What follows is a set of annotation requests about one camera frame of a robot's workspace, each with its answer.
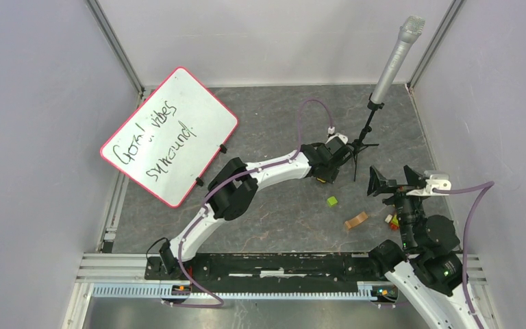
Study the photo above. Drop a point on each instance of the silver microphone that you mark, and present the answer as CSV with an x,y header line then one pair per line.
x,y
409,33

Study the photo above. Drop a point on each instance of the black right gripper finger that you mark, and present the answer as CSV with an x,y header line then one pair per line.
x,y
414,178
378,184

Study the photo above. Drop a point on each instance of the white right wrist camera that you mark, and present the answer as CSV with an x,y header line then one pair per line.
x,y
427,184

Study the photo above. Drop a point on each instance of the black microphone tripod stand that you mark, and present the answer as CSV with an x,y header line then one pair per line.
x,y
358,144

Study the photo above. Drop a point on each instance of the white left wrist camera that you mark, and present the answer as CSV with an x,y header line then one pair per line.
x,y
332,134

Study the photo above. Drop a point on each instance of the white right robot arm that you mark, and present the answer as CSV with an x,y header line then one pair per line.
x,y
426,267

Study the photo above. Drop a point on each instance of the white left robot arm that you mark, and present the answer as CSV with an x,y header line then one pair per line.
x,y
233,189

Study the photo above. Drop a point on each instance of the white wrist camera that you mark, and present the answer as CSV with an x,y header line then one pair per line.
x,y
332,134
427,184

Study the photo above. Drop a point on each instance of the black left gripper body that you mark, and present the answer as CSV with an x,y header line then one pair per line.
x,y
329,175

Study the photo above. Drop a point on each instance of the brown wooden block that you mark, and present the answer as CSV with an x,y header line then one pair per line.
x,y
356,221

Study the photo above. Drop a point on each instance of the pink framed whiteboard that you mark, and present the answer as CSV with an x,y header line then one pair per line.
x,y
172,138

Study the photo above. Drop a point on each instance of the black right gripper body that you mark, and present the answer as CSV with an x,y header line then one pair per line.
x,y
409,208

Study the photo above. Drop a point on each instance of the green toy cube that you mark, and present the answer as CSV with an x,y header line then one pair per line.
x,y
332,201

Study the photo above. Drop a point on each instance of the red green toy car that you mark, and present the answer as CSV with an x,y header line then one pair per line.
x,y
392,221

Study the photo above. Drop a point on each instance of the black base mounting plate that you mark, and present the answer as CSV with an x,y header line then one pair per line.
x,y
338,272

